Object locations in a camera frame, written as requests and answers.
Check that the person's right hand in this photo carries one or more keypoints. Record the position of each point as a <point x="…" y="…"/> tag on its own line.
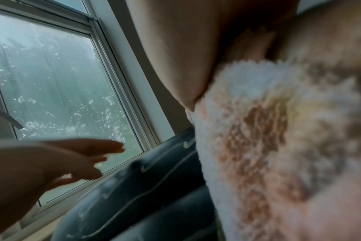
<point x="180" y="47"/>

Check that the person's left hand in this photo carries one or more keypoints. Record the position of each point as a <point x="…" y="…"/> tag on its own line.
<point x="34" y="164"/>

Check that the black office chair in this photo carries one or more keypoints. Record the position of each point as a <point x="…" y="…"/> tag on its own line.
<point x="138" y="200"/>

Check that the pink cleaning cloth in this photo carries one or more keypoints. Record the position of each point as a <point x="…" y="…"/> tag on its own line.
<point x="272" y="153"/>

